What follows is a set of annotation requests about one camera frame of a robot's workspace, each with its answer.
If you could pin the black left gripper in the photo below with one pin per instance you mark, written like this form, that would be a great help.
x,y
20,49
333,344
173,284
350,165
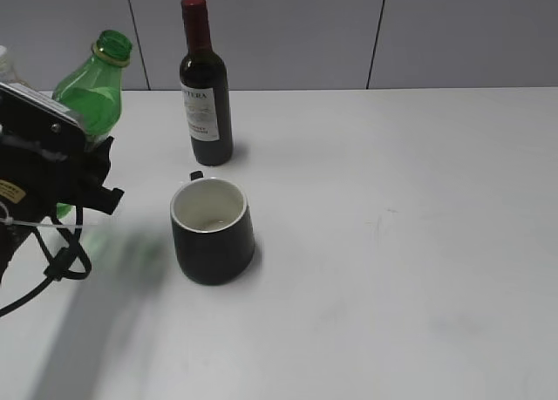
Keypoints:
x,y
46,160

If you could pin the dark red wine bottle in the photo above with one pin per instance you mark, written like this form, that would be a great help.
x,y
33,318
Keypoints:
x,y
204,85

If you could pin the black mug white inside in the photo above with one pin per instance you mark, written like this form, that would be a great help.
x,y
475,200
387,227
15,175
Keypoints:
x,y
213,235

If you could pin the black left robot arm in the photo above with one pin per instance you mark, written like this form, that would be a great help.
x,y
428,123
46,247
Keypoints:
x,y
6,247

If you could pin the orange juice bottle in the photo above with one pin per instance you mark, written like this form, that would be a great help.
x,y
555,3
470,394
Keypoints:
x,y
8,72

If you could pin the green sprite bottle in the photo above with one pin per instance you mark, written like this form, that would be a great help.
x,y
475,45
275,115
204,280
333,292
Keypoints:
x,y
94,89

